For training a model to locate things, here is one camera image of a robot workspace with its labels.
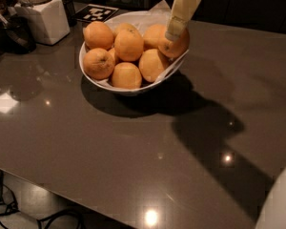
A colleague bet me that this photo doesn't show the black floor cables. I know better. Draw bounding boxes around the black floor cables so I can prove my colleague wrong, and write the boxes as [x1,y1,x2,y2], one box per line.
[0,169,87,229]

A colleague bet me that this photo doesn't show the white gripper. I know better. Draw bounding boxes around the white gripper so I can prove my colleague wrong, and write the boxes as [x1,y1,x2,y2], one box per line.
[165,0,201,41]

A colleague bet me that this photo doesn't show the small hidden orange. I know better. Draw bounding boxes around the small hidden orange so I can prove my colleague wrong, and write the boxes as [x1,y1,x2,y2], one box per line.
[108,48,120,65]

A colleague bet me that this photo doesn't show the black white marker card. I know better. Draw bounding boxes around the black white marker card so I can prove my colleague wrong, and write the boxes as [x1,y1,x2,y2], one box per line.
[74,4,119,23]

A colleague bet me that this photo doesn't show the white square jar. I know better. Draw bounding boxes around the white square jar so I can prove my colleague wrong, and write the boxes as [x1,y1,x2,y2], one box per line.
[14,0,70,45]

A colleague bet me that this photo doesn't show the dark round pot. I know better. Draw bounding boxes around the dark round pot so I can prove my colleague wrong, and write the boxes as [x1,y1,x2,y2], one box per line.
[0,13,36,54]

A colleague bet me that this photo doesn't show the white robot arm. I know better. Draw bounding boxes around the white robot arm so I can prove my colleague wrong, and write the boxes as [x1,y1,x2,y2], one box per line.
[165,0,286,229]

